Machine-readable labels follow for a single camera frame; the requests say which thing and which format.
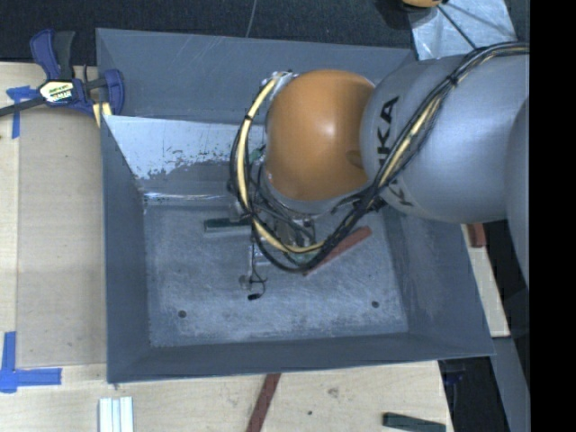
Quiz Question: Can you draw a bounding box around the pale wood board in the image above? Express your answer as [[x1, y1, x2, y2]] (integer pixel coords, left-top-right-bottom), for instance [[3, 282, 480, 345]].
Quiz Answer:
[[15, 109, 109, 369]]

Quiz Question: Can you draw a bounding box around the black cylinder on white bracket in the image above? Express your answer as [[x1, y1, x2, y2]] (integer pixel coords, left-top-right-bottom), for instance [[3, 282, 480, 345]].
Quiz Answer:
[[246, 267, 269, 302]]

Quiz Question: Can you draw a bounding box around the dark green flat block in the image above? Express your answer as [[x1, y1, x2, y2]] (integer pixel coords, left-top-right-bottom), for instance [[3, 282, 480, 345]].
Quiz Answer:
[[203, 217, 253, 234]]

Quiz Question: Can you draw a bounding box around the grey metal bin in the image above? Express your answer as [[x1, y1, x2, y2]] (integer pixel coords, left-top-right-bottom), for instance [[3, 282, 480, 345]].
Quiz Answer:
[[94, 27, 497, 384]]

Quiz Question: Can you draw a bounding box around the red-brown flat block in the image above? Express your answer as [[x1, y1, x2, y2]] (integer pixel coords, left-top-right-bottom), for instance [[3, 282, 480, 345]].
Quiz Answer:
[[245, 373, 283, 432], [302, 225, 374, 279], [466, 222, 488, 248]]

